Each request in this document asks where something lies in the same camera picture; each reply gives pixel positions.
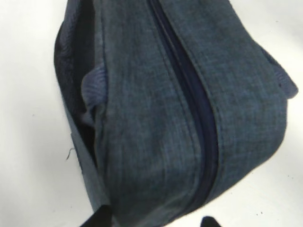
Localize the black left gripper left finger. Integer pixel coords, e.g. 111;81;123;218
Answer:
80;205;118;227

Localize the navy blue lunch bag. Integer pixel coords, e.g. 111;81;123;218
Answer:
54;0;298;227

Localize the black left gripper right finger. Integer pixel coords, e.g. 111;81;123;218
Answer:
201;216;222;227

